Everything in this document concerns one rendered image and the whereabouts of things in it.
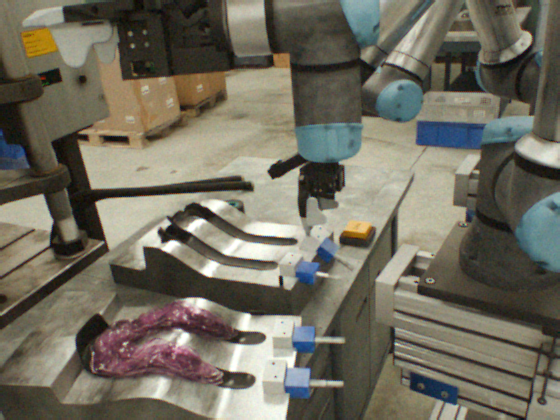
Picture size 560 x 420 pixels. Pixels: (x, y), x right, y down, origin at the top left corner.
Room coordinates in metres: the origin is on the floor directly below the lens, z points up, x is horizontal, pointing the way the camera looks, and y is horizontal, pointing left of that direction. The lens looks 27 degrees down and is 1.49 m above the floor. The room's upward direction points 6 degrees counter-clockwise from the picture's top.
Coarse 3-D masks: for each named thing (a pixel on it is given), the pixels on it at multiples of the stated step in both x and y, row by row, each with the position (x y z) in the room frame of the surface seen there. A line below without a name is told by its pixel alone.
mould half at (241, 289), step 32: (160, 224) 1.25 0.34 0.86; (192, 224) 1.09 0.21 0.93; (256, 224) 1.15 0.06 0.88; (128, 256) 1.09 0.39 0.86; (160, 256) 0.99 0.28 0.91; (192, 256) 0.98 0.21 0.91; (256, 256) 0.99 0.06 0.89; (160, 288) 1.00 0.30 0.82; (192, 288) 0.95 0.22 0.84; (224, 288) 0.91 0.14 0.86; (256, 288) 0.87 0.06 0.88; (288, 288) 0.84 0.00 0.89
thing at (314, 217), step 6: (312, 198) 0.97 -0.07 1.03; (306, 204) 0.96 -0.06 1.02; (312, 204) 0.96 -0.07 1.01; (306, 210) 0.96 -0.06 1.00; (312, 210) 0.96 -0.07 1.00; (318, 210) 0.96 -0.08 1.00; (306, 216) 0.96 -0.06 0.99; (312, 216) 0.96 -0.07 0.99; (318, 216) 0.95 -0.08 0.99; (324, 216) 0.95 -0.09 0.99; (306, 222) 0.96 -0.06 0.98; (312, 222) 0.96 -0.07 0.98; (318, 222) 0.95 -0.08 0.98; (324, 222) 0.94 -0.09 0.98; (306, 228) 0.96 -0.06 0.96; (306, 234) 0.97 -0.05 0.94
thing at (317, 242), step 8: (312, 232) 0.99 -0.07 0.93; (320, 232) 1.00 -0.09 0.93; (328, 232) 1.01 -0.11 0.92; (304, 240) 0.99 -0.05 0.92; (312, 240) 0.98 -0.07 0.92; (320, 240) 0.97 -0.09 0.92; (328, 240) 1.00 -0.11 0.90; (304, 248) 0.99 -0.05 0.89; (312, 248) 0.98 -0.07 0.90; (320, 248) 0.97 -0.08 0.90; (328, 248) 0.97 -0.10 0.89; (336, 248) 0.98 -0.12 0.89; (320, 256) 0.97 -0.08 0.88; (328, 256) 0.96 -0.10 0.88; (336, 256) 0.97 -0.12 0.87; (344, 264) 0.96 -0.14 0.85
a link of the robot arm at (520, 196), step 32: (544, 64) 0.51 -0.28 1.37; (544, 96) 0.50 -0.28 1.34; (544, 128) 0.49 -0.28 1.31; (512, 160) 0.57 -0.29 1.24; (544, 160) 0.47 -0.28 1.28; (512, 192) 0.51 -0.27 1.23; (544, 192) 0.46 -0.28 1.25; (512, 224) 0.50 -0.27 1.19; (544, 224) 0.44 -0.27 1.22; (544, 256) 0.45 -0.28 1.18
